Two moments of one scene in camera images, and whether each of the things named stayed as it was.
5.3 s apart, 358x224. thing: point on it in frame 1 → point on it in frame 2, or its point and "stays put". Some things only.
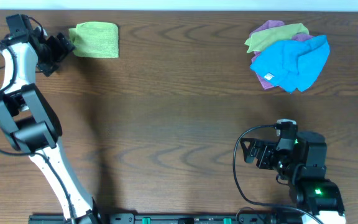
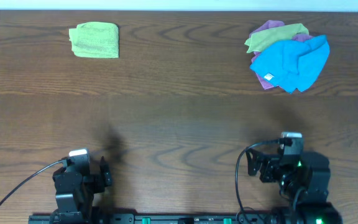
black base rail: x=176 y=218 stays put
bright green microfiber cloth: x=96 y=39 stays put
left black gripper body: x=58 y=50 → x=100 y=178
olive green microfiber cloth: x=259 y=41 stays put
